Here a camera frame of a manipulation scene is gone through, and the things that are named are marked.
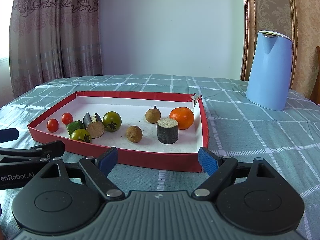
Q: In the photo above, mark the small dark sugarcane piece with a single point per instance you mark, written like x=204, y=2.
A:
x=167, y=130

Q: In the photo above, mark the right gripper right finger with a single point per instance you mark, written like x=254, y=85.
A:
x=253, y=197

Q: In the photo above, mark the red shallow cardboard box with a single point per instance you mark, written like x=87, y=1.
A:
x=131, y=106

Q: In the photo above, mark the gold frame moulding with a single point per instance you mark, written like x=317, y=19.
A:
x=250, y=37

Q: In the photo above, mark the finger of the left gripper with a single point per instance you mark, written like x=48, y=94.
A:
x=9, y=134
x=48, y=151

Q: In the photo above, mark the green tomato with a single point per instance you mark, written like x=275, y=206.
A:
x=81, y=135
x=112, y=121

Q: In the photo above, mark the green cucumber piece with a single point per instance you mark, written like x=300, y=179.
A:
x=73, y=126

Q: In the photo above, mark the green tomato in box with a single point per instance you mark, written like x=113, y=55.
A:
x=112, y=121

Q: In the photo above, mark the pink patterned curtain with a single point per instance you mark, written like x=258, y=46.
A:
x=53, y=39

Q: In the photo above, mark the large dark sugarcane piece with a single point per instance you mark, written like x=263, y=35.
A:
x=94, y=125

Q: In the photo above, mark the brown longan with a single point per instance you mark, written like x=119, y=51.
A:
x=134, y=134
x=153, y=115

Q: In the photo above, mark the red cherry tomato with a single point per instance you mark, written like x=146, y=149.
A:
x=52, y=125
x=66, y=118

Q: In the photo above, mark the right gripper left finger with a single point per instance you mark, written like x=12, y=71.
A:
x=65, y=197

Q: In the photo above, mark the orange tangerine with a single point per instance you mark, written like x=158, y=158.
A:
x=184, y=116

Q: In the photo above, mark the light blue kettle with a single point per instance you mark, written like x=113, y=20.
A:
x=270, y=75

